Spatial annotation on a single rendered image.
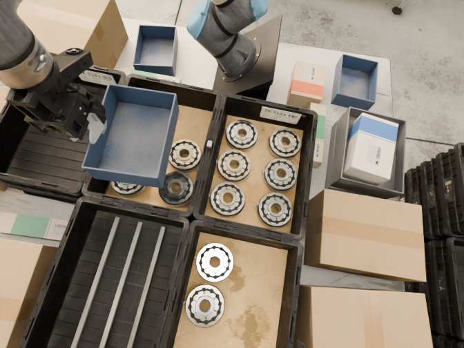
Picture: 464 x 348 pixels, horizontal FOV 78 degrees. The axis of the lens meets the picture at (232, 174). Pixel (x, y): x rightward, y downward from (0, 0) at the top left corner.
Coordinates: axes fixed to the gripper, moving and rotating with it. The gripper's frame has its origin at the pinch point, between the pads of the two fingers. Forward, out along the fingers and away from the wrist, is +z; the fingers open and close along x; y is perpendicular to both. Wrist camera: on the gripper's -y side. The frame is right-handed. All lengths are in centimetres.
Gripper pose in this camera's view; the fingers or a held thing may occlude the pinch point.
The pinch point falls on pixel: (99, 126)
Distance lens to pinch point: 67.4
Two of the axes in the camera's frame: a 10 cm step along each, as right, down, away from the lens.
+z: 0.3, 3.4, 9.4
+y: -1.6, 9.3, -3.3
